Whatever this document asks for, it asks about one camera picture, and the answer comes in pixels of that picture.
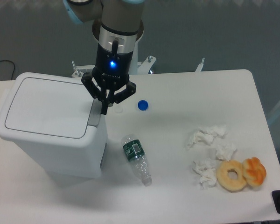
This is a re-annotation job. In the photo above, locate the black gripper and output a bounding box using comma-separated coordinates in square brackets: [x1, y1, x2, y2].
[81, 45, 136, 115]

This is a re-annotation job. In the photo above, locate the white plastic trash can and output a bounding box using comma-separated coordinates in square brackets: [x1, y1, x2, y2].
[0, 72, 107, 178]

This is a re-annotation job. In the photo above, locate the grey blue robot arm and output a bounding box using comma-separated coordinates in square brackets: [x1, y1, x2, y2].
[63, 0, 144, 115]

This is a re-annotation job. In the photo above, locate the white bottle cap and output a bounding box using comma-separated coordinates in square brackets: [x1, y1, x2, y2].
[114, 105, 123, 114]

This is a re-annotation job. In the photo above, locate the blue bottle cap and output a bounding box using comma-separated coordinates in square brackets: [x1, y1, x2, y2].
[137, 100, 149, 111]

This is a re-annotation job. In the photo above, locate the clear plastic bottle green label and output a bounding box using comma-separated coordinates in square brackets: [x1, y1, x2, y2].
[121, 134, 152, 187]

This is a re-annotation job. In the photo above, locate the crumpled white tissue top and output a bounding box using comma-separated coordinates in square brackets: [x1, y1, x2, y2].
[186, 125, 228, 150]

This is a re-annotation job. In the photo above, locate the crumpled white tissue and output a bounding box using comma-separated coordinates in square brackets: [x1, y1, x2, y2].
[186, 125, 228, 150]
[215, 143, 237, 161]
[192, 158, 217, 190]

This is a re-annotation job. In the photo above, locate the crumpled white tissue bottom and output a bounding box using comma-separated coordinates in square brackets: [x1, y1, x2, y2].
[192, 158, 217, 190]

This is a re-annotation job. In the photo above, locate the crumpled white tissue middle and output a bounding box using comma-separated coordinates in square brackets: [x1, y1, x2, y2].
[215, 143, 237, 161]

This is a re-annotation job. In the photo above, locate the orange twisted bread roll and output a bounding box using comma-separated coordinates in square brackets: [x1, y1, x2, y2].
[242, 157, 266, 188]

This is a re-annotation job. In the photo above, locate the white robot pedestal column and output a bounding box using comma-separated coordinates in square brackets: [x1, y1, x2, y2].
[91, 19, 145, 76]

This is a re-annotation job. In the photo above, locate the white base frame with bolts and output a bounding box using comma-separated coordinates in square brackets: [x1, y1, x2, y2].
[71, 56, 205, 79]

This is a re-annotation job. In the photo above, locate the black cable on floor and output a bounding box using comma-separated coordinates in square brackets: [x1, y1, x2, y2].
[0, 60, 16, 82]

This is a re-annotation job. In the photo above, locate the ring doughnut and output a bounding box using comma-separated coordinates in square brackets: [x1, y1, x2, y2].
[216, 160, 247, 192]

